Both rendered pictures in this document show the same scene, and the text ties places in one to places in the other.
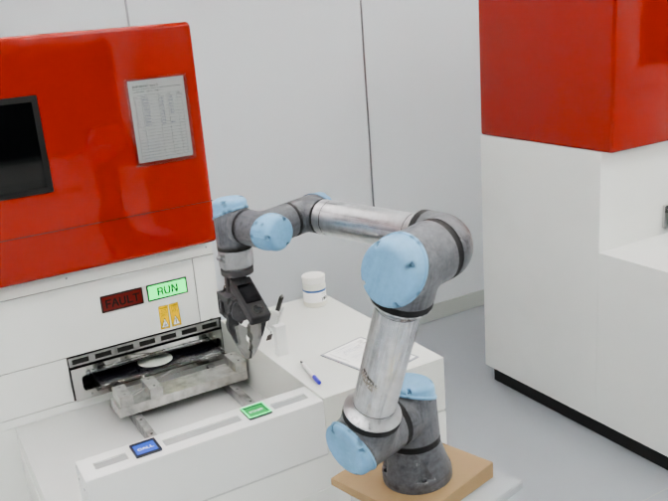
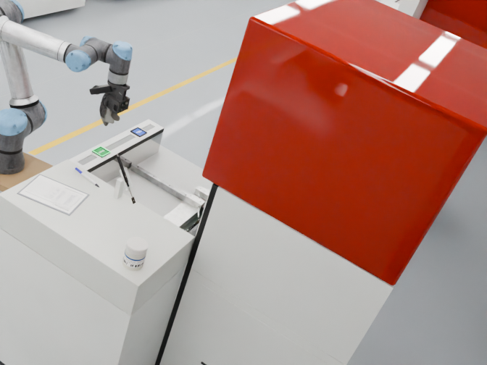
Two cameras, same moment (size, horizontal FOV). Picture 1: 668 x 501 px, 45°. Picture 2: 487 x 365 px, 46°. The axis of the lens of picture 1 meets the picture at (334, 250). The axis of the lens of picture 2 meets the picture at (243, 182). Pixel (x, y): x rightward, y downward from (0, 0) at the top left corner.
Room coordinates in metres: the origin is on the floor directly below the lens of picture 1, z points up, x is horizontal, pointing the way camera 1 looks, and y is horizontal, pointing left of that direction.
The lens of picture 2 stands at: (3.52, -0.73, 2.36)
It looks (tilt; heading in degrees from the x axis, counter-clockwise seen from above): 33 degrees down; 137
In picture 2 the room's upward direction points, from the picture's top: 20 degrees clockwise
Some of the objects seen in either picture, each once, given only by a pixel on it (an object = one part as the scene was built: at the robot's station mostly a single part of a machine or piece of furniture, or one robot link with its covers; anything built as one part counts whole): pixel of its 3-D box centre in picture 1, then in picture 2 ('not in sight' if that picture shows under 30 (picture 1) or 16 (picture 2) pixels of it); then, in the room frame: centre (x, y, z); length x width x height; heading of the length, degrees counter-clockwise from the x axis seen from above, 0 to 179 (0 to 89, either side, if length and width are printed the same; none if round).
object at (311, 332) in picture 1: (324, 361); (96, 230); (2.04, 0.05, 0.89); 0.62 x 0.35 x 0.14; 29
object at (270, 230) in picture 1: (268, 228); (94, 50); (1.60, 0.13, 1.40); 0.11 x 0.11 x 0.08; 44
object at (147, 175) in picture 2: (147, 431); (176, 193); (1.82, 0.51, 0.84); 0.50 x 0.02 x 0.03; 29
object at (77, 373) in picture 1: (150, 363); not in sight; (2.11, 0.55, 0.89); 0.44 x 0.02 x 0.10; 119
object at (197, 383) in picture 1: (181, 388); (183, 214); (2.00, 0.45, 0.87); 0.36 x 0.08 x 0.03; 119
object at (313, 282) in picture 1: (314, 289); (135, 253); (2.29, 0.07, 1.01); 0.07 x 0.07 x 0.10
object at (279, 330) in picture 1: (276, 329); (124, 185); (1.96, 0.17, 1.03); 0.06 x 0.04 x 0.13; 29
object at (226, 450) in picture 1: (208, 457); (117, 155); (1.59, 0.32, 0.89); 0.55 x 0.09 x 0.14; 119
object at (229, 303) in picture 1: (238, 291); (116, 95); (1.67, 0.22, 1.25); 0.09 x 0.08 x 0.12; 29
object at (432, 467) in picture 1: (415, 454); (6, 153); (1.52, -0.14, 0.90); 0.15 x 0.15 x 0.10
